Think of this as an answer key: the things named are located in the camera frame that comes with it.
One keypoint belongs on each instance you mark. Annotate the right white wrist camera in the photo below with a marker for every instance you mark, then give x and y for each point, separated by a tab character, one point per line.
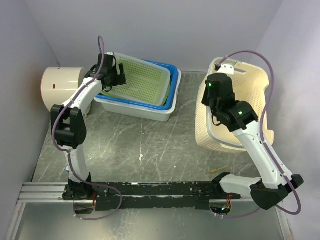
225	68

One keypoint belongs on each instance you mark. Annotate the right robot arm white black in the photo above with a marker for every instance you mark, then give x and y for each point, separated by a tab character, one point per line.
275	182

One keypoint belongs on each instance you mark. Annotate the white plastic tub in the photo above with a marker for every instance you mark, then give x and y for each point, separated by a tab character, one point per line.
139	111

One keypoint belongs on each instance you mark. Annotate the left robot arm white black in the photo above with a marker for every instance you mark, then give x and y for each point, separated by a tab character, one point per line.
68	128

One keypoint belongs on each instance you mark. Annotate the large cream perforated basket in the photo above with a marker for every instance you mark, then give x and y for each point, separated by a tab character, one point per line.
249	84

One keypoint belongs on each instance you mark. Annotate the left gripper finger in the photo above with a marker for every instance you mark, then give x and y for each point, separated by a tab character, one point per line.
119	69
119	79

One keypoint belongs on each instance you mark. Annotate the green plastic tub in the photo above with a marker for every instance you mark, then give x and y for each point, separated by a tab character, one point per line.
164	89

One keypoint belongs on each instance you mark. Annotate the cream cylindrical appliance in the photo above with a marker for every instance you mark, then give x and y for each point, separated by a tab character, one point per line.
58	84

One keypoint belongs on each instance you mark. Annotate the blue plastic tub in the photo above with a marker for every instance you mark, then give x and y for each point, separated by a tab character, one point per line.
174	75

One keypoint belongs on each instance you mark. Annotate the small wooden stick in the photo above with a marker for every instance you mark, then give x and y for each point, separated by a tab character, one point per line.
218	169

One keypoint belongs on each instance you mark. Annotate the white perforated basket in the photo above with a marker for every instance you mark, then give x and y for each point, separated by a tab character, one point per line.
146	82

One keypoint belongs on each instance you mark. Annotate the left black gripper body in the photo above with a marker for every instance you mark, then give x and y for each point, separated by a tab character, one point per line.
113	73

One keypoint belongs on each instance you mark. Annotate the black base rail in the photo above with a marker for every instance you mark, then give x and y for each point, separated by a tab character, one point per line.
147	195

